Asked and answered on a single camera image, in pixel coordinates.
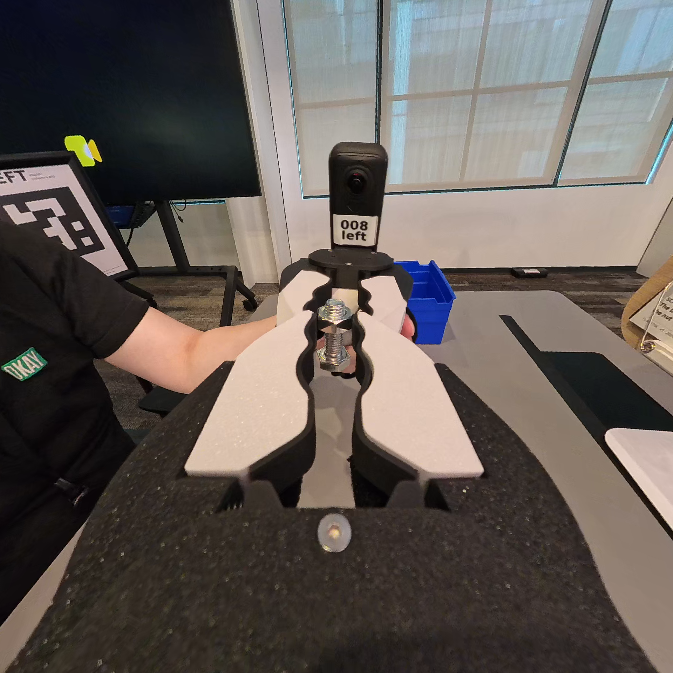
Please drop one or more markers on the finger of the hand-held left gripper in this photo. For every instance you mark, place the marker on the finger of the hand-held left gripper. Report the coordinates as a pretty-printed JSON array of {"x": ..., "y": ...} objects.
[
  {"x": 297, "y": 299},
  {"x": 386, "y": 299}
]

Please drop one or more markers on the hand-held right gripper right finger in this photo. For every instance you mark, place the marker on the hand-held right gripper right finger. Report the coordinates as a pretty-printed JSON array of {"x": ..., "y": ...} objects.
[{"x": 415, "y": 410}]

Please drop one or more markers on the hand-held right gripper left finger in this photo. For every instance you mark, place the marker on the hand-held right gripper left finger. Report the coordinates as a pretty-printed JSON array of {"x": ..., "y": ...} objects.
[{"x": 252, "y": 405}]

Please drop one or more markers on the blue plastic bin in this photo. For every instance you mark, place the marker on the blue plastic bin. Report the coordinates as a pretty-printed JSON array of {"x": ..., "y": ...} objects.
[{"x": 426, "y": 299}]

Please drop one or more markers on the silver hex bolt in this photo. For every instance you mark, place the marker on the silver hex bolt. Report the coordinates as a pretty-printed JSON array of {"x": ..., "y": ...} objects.
[{"x": 334, "y": 339}]

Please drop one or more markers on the person's left hand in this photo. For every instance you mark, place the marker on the person's left hand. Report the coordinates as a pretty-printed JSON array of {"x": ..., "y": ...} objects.
[{"x": 409, "y": 330}]

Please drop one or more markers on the small black floor box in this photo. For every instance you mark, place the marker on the small black floor box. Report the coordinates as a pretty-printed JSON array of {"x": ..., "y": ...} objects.
[{"x": 530, "y": 272}]

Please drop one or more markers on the large paned window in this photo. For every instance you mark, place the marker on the large paned window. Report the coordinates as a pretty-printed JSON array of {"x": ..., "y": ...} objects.
[{"x": 473, "y": 79}]

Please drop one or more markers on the blue box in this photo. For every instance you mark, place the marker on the blue box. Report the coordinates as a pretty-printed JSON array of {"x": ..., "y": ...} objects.
[{"x": 120, "y": 215}]

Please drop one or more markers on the person's black clothing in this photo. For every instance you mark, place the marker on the person's black clothing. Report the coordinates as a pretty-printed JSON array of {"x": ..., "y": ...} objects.
[{"x": 52, "y": 315}]

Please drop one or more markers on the tag sign board on stand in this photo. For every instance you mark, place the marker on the tag sign board on stand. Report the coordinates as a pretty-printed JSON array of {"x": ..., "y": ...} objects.
[{"x": 52, "y": 221}]

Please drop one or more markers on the printed instruction sheet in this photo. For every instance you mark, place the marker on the printed instruction sheet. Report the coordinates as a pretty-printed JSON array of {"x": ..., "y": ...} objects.
[{"x": 660, "y": 310}]

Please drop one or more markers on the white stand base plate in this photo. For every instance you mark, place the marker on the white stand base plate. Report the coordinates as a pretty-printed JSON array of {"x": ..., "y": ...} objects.
[{"x": 646, "y": 473}]

